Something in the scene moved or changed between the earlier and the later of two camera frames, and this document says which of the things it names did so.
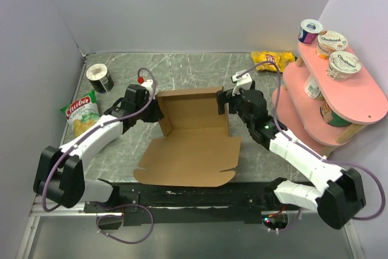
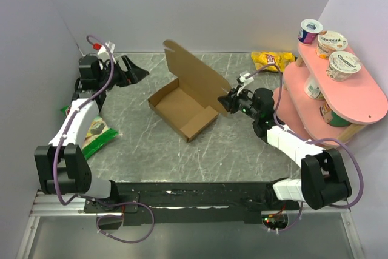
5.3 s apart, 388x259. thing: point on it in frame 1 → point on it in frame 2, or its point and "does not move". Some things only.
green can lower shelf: [331, 117] does not move
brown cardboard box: [197, 147] → [190, 102]
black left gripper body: [150, 114] → [106, 74]
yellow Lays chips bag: [280, 59] does not move
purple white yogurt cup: [309, 30] does not move
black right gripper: [226, 97] does not move
